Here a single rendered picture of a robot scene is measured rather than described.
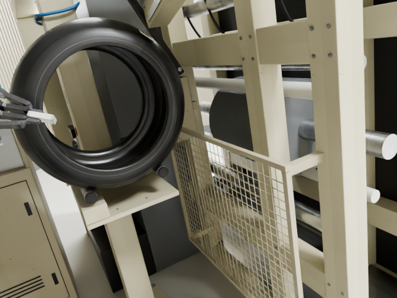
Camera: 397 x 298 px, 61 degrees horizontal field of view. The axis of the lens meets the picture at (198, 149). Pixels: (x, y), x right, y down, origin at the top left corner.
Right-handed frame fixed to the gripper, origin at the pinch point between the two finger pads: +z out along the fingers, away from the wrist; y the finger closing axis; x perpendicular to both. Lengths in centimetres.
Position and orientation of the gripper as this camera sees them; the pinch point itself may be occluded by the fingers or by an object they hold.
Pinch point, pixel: (42, 117)
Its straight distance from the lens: 102.7
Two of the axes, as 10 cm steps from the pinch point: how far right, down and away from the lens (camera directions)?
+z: 9.8, 1.7, 0.3
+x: -0.9, 3.9, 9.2
